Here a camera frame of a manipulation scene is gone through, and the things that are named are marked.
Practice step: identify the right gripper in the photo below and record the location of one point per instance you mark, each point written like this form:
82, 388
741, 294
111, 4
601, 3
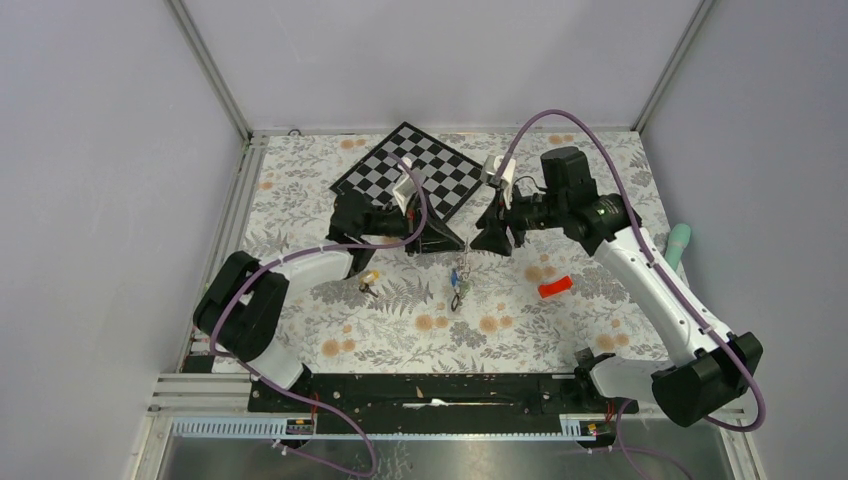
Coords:
494, 222

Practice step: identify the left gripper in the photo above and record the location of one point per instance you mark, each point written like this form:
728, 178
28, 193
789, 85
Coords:
435, 238

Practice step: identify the grey metal key holder plate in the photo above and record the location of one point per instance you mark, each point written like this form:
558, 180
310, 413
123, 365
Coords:
464, 267

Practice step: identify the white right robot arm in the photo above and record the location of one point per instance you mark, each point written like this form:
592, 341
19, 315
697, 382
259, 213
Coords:
707, 364

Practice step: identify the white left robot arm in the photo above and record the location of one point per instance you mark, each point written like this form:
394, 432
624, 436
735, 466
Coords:
241, 309

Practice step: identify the black and silver chessboard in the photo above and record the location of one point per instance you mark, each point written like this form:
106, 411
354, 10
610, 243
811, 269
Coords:
448, 176

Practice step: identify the red key tag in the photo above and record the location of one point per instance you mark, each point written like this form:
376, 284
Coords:
559, 286

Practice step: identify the floral table mat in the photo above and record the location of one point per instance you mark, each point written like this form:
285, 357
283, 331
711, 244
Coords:
503, 324

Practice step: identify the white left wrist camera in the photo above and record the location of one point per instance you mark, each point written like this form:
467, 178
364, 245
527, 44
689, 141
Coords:
408, 186

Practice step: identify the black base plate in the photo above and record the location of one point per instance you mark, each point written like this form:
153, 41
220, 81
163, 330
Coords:
459, 404

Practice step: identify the mint green handle tool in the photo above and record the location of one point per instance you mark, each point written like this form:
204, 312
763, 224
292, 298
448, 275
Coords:
677, 241

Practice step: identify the aluminium frame rails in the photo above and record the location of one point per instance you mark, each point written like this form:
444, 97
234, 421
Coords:
224, 397

